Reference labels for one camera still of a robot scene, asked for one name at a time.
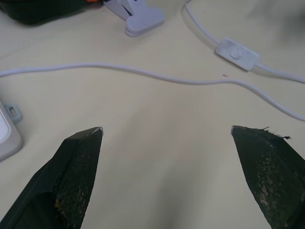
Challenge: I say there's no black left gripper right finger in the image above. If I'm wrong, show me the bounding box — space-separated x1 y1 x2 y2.
230 125 305 229

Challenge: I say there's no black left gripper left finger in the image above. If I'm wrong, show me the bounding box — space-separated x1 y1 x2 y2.
0 126 104 229

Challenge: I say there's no white power strip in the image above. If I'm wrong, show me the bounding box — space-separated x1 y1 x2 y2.
0 97 24 162

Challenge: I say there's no dark green bag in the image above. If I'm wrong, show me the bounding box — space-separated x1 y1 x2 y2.
0 0 103 25

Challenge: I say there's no white power cable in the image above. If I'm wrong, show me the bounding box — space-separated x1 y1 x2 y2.
0 0 305 122

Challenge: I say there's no white clamp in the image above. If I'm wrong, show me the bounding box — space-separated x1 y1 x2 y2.
102 0 165 38

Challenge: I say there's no white inline cable switch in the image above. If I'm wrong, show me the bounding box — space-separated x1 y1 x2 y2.
215 37 260 71

